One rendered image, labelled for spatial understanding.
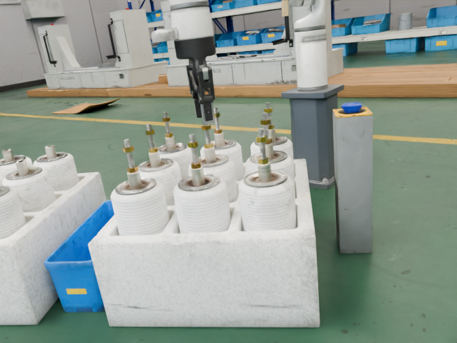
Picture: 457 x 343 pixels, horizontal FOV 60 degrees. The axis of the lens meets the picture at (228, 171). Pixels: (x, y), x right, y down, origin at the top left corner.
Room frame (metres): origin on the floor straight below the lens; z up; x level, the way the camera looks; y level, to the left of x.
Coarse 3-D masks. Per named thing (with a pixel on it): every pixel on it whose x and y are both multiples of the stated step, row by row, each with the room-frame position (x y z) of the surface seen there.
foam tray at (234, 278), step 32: (96, 256) 0.62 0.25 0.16; (128, 256) 0.61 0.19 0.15; (160, 256) 0.60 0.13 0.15; (192, 256) 0.59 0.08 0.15; (224, 256) 0.58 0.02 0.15; (256, 256) 0.57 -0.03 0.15; (288, 256) 0.56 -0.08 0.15; (128, 288) 0.61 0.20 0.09; (160, 288) 0.60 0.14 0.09; (192, 288) 0.59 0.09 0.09; (224, 288) 0.58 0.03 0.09; (256, 288) 0.57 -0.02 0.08; (288, 288) 0.56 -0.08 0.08; (128, 320) 0.62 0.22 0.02; (160, 320) 0.60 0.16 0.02; (192, 320) 0.59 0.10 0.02; (224, 320) 0.58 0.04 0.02; (256, 320) 0.57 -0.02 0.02; (288, 320) 0.56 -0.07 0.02
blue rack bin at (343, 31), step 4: (332, 20) 5.95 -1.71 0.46; (336, 20) 5.97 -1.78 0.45; (340, 20) 5.93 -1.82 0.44; (344, 20) 5.89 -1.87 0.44; (348, 20) 5.85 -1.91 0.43; (352, 20) 5.59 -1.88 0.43; (332, 24) 5.93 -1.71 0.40; (348, 24) 5.47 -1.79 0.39; (352, 24) 5.59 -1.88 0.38; (340, 28) 5.43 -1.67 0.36; (344, 28) 5.40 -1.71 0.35; (348, 28) 5.49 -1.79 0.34; (332, 32) 5.51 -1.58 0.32; (336, 32) 5.47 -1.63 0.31; (340, 32) 5.44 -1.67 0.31; (344, 32) 5.41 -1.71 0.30; (348, 32) 5.49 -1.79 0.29; (332, 36) 5.52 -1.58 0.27; (336, 36) 5.49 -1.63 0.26; (340, 36) 5.45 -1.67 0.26
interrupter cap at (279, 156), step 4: (276, 152) 0.78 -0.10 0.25; (280, 152) 0.77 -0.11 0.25; (284, 152) 0.77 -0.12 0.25; (252, 156) 0.77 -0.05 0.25; (256, 156) 0.77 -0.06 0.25; (276, 156) 0.76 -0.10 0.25; (280, 156) 0.75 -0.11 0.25; (284, 156) 0.75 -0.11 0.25; (252, 160) 0.74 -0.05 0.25; (256, 160) 0.75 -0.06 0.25; (272, 160) 0.73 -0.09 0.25; (276, 160) 0.73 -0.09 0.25; (280, 160) 0.73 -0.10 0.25
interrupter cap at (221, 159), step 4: (204, 156) 0.81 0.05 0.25; (216, 156) 0.80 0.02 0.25; (220, 156) 0.80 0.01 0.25; (224, 156) 0.80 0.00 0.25; (200, 160) 0.79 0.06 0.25; (204, 160) 0.79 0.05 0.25; (216, 160) 0.79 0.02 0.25; (220, 160) 0.78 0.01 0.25; (224, 160) 0.77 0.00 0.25; (228, 160) 0.77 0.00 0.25; (204, 164) 0.76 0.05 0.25; (208, 164) 0.76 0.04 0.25; (212, 164) 0.75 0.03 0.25; (216, 164) 0.75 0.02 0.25; (220, 164) 0.75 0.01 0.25
